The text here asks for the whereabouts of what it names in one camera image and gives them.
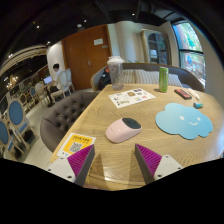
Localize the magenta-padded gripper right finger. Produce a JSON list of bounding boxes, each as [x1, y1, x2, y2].
[[134, 143, 185, 185]]

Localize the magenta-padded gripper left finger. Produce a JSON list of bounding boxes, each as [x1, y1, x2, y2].
[[45, 143, 96, 188]]

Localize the pink computer mouse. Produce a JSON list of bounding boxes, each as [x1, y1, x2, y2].
[[105, 117, 143, 144]]

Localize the blue cloud-shaped mouse pad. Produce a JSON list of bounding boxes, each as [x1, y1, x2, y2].
[[155, 102, 214, 141]]

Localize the yellow code card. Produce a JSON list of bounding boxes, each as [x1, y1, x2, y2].
[[56, 132, 97, 159]]

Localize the grey tufted armchair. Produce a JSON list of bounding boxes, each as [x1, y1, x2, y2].
[[39, 90, 100, 154]]

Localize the group of blue-backed chairs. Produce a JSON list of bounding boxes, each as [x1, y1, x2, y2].
[[0, 84, 39, 161]]

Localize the black and red box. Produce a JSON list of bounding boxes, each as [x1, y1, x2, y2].
[[173, 88, 193, 101]]

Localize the white sticker sheet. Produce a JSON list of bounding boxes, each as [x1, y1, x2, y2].
[[108, 87, 157, 109]]

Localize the white tube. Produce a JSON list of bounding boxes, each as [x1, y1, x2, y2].
[[187, 87, 202, 101]]

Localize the white dining chair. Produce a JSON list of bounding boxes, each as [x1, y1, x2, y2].
[[53, 68, 76, 100]]

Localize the striped cushion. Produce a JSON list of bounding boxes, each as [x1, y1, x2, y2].
[[133, 69, 161, 86], [167, 73, 184, 88], [122, 69, 136, 85]]

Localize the green drink can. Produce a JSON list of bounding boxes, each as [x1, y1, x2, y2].
[[158, 66, 170, 93]]

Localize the open laptop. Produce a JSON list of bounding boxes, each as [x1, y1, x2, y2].
[[43, 75, 54, 85]]

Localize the brown curved bench sofa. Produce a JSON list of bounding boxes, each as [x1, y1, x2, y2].
[[90, 62, 206, 93]]

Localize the person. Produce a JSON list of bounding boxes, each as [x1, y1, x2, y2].
[[49, 63, 64, 96]]

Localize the black backpack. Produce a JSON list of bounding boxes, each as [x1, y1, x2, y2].
[[97, 66, 112, 91]]

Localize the brown wooden door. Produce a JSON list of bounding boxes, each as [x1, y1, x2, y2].
[[61, 23, 113, 91]]

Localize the clear plastic shaker bottle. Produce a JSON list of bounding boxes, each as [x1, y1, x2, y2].
[[106, 55, 126, 92]]

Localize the dark-framed window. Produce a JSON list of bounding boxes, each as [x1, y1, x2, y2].
[[171, 20, 207, 88]]

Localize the arched glass cabinet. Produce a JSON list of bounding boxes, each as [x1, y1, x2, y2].
[[139, 28, 172, 66]]

